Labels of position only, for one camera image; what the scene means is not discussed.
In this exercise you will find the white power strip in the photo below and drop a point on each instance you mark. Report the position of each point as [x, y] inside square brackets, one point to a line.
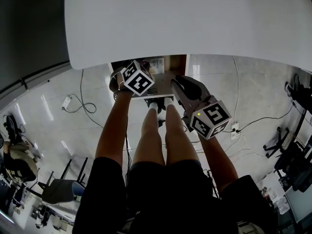
[235, 130]
[65, 102]

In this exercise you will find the person's black shirt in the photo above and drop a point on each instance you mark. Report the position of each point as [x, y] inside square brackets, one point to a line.
[102, 199]

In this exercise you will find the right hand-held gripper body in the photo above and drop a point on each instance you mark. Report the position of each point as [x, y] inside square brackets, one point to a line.
[209, 116]

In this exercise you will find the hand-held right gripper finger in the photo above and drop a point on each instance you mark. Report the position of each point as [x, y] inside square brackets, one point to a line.
[174, 84]

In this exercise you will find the person's left forearm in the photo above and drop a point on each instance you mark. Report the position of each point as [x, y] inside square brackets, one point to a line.
[114, 130]

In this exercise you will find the person's white right sock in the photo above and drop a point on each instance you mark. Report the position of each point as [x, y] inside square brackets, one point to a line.
[169, 102]

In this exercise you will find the person's leg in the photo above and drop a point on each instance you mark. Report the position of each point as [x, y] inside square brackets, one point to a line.
[148, 140]
[178, 135]

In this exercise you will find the white striped sneaker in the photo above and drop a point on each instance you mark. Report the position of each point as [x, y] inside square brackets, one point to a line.
[27, 142]

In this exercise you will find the person's black left shoe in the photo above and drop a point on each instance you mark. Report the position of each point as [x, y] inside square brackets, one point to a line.
[151, 101]

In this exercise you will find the grey plastic chair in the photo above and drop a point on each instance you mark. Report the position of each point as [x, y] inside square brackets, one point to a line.
[61, 189]

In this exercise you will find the person's white sock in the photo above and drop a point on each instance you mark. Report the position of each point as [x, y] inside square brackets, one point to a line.
[153, 106]
[169, 102]

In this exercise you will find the printed paper sheet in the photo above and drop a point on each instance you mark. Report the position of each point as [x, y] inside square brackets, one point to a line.
[156, 65]

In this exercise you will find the black office chair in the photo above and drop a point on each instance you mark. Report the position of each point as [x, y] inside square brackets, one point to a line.
[292, 162]

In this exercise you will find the white desk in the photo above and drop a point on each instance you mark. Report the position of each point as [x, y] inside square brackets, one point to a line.
[175, 21]

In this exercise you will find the person's right forearm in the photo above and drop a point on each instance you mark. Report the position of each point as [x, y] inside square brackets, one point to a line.
[217, 160]

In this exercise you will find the person's black shorts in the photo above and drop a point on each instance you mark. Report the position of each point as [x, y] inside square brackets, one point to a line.
[168, 194]

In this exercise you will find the wooden desk drawer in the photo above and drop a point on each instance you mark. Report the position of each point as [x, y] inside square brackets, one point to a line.
[162, 84]

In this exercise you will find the person's left leg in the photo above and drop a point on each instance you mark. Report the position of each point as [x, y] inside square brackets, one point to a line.
[148, 140]

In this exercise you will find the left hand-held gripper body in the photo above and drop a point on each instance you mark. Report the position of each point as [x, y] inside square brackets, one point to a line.
[137, 79]

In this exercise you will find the person's right leg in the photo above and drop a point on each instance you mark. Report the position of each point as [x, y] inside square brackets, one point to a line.
[178, 135]

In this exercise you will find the person's white left sock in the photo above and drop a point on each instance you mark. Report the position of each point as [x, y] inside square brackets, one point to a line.
[153, 106]

